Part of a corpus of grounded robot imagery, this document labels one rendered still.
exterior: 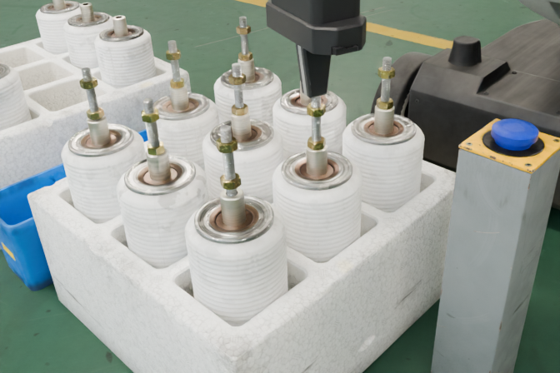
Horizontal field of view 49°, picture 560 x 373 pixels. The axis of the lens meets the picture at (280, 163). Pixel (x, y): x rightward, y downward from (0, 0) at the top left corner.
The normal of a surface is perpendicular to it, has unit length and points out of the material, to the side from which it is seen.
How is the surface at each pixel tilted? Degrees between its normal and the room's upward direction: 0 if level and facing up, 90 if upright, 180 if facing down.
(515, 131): 0
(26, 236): 92
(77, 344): 0
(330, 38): 90
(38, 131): 90
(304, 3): 90
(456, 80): 45
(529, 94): 0
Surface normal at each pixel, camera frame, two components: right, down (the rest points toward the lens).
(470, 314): -0.70, 0.39
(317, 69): 0.46, 0.44
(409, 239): 0.71, 0.33
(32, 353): -0.04, -0.86
